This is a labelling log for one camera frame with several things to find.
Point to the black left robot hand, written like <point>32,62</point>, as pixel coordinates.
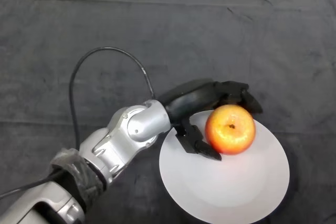
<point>194,99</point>

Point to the red yellow apple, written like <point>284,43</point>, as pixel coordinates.
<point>231,133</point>

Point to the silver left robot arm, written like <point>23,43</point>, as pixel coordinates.
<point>110,148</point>

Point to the white round plate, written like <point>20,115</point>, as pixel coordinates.
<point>223,182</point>

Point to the black cloth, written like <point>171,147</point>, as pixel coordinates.
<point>183,37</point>

